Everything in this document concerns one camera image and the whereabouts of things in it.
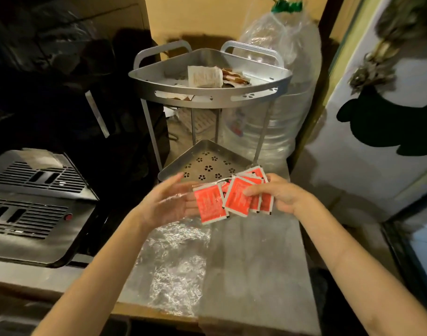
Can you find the person's left hand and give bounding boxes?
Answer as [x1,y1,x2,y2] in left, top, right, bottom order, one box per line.
[136,172,202,232]

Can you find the person's right hand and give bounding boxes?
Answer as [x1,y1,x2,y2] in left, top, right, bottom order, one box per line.
[242,173,309,216]

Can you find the red sachet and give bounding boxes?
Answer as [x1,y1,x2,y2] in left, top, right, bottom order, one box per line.
[248,176,263,213]
[239,165,269,184]
[193,182,230,225]
[222,175,263,218]
[260,181,274,216]

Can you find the person's left forearm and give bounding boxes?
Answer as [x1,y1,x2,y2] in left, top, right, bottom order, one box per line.
[31,206,155,336]

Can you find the person's right forearm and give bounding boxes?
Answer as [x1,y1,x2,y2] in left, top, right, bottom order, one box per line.
[287,192,427,336]

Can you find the clear plastic wrap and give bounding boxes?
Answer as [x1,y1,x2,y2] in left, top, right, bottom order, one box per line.
[129,217,213,318]

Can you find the silver two-tier corner rack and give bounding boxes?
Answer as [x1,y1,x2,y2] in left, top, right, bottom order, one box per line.
[128,40,293,183]

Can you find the white paper packet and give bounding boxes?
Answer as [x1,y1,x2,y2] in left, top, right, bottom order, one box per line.
[187,65,224,89]

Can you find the large clear water bottle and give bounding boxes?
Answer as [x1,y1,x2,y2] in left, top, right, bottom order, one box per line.
[220,0,323,168]

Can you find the brown paper packets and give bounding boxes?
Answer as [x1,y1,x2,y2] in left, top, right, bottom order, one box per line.
[220,68,251,87]

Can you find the white paper sachet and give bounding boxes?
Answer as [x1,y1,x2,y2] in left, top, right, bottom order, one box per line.
[19,148,64,171]

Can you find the silver coffee machine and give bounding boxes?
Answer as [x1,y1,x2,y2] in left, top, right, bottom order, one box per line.
[0,148,99,269]

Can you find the green bag tie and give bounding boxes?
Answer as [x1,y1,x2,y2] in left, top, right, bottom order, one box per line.
[268,0,304,14]

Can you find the dried plant decoration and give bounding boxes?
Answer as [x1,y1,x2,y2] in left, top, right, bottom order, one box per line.
[348,0,427,95]

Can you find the dark green wall decal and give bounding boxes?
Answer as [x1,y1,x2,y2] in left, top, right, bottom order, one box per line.
[336,85,427,157]

